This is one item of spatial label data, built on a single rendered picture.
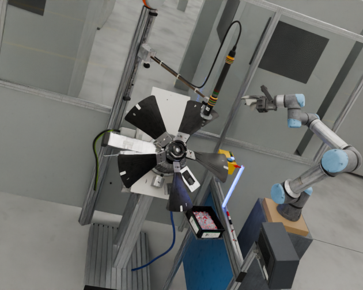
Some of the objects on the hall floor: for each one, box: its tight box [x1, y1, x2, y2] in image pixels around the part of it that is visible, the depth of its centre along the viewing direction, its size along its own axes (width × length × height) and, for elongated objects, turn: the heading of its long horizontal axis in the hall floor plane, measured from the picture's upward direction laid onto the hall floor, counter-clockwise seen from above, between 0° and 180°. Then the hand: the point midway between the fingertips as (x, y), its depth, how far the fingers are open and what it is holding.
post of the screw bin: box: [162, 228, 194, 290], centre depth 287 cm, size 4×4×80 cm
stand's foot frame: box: [82, 223, 150, 290], centre depth 322 cm, size 62×46×8 cm
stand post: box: [114, 192, 138, 247], centre depth 309 cm, size 4×9×115 cm, turn 66°
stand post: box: [113, 194, 154, 270], centre depth 295 cm, size 4×9×91 cm, turn 66°
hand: (244, 100), depth 260 cm, fingers open, 8 cm apart
